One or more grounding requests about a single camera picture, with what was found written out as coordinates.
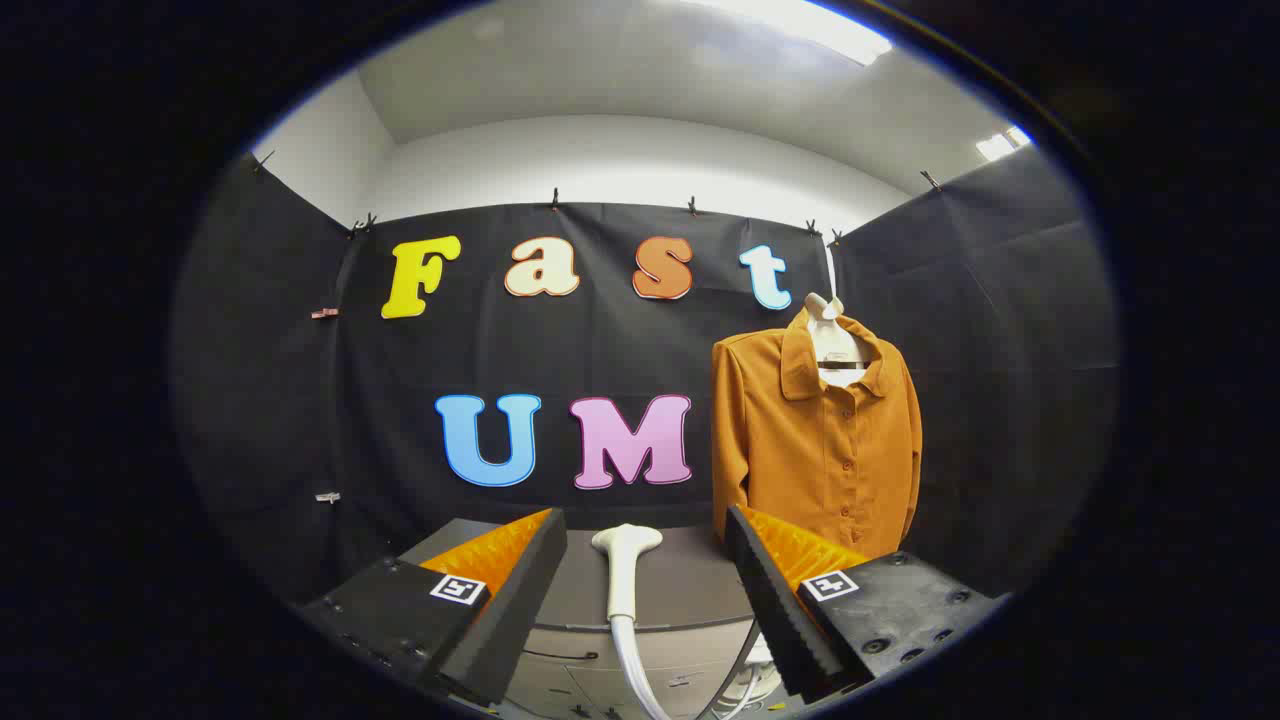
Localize grey cabinet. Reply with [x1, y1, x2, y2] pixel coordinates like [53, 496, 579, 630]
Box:
[400, 518, 791, 720]

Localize white clothes hanger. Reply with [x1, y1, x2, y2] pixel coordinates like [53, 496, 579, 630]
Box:
[803, 240, 881, 389]

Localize black backdrop cloth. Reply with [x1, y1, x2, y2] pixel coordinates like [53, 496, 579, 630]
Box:
[170, 140, 1121, 641]

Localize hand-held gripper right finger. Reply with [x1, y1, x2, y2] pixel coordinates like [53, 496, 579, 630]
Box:
[724, 504, 1011, 704]

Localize small ceiling light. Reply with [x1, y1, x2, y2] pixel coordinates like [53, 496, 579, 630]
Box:
[976, 125, 1033, 163]

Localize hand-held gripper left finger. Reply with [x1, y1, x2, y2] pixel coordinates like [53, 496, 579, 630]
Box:
[298, 507, 569, 709]

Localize black cable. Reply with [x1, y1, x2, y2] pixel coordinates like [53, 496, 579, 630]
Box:
[698, 620, 761, 720]

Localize white garment steamer head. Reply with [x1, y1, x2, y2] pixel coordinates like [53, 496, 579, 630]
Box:
[590, 523, 665, 626]

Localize long ceiling light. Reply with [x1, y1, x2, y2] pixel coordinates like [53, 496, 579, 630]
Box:
[700, 0, 893, 66]

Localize orange button-up shirt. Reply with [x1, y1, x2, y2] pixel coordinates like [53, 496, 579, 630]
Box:
[711, 308, 923, 561]

